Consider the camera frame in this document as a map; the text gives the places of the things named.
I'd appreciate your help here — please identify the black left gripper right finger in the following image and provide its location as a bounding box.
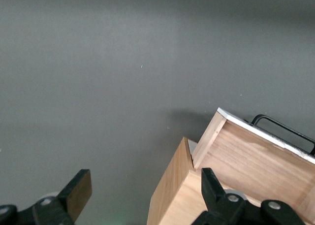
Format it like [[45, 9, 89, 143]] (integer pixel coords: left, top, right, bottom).
[[191, 167, 306, 225]]

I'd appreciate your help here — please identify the black drawer handle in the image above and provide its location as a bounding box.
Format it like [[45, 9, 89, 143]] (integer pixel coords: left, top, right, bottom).
[[246, 114, 315, 156]]

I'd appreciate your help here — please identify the wooden drawer with white front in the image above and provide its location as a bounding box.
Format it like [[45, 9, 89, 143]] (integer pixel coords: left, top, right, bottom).
[[191, 107, 315, 222]]

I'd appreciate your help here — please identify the wooden drawer cabinet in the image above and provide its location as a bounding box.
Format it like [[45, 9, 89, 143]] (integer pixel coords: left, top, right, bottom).
[[147, 136, 315, 225]]

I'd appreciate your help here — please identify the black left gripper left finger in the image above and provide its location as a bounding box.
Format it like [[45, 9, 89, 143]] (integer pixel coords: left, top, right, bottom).
[[0, 169, 93, 225]]

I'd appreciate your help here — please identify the dark grey table mat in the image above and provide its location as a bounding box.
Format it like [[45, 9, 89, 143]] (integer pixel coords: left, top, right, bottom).
[[0, 0, 315, 225]]

